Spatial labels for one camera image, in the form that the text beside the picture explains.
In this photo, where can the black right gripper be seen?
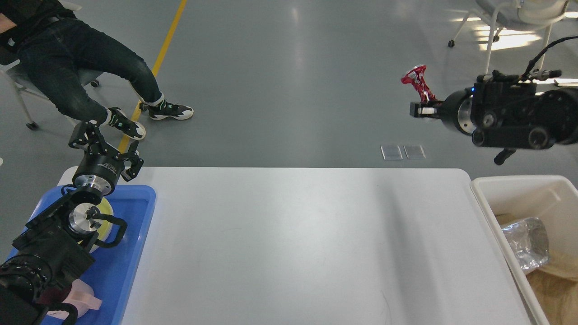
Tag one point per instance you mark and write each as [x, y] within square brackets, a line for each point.
[456, 112]

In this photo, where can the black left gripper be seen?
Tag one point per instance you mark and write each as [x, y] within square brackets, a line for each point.
[96, 169]

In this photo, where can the crushed red can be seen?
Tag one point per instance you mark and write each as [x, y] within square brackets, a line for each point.
[415, 77]

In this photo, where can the yellow plastic plate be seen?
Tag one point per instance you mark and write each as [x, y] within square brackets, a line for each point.
[106, 210]

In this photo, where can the pink mug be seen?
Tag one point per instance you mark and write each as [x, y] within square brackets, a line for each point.
[79, 294]

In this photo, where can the aluminium foil tray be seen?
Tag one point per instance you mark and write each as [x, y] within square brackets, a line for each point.
[528, 239]

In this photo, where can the brown paper bag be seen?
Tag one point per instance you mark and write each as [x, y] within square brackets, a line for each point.
[555, 286]

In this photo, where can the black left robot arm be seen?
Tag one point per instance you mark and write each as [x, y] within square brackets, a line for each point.
[54, 250]

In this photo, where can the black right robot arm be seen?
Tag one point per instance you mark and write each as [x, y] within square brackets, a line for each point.
[504, 110]

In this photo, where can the black white sneaker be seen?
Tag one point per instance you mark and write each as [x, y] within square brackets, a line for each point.
[117, 119]
[166, 110]

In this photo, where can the chair caster leg left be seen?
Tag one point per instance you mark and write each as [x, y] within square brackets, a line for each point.
[21, 85]

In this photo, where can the blue plastic tray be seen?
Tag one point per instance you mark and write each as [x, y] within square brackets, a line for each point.
[113, 273]

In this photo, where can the seated person in black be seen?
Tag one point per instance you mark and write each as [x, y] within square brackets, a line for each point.
[52, 45]

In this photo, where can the white office chair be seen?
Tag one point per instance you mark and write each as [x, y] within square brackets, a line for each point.
[517, 15]

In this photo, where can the white plastic bin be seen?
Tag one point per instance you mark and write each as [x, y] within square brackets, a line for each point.
[553, 199]

